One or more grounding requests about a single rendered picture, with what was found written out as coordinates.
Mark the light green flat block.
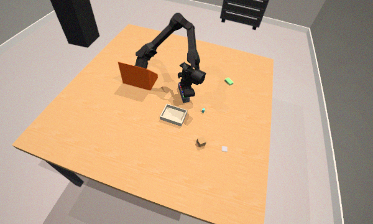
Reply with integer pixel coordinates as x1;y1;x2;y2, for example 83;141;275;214
225;77;233;85

